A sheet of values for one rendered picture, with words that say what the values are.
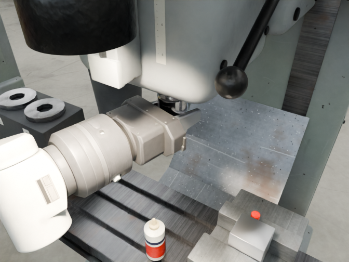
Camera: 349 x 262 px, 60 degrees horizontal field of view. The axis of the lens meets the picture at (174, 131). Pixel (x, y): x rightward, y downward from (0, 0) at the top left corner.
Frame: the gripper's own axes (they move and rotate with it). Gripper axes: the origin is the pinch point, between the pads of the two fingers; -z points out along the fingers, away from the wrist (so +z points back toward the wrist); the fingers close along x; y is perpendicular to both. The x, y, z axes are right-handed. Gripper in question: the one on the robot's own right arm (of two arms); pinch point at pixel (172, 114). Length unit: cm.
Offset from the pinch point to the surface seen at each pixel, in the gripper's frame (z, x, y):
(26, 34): 21.2, -10.0, -19.6
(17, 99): 10.3, 46.2, 13.2
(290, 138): -36.3, -4.8, 20.8
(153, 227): 5.6, -1.1, 22.3
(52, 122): 8.6, 30.3, 13.1
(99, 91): -76, 168, 92
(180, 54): 7.2, -8.8, -14.2
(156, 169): -72, 94, 123
